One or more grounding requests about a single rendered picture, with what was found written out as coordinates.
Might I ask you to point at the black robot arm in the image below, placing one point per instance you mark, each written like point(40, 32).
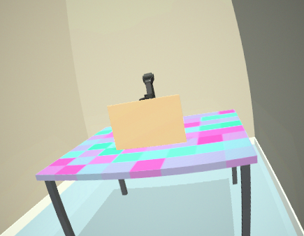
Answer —
point(148, 79)

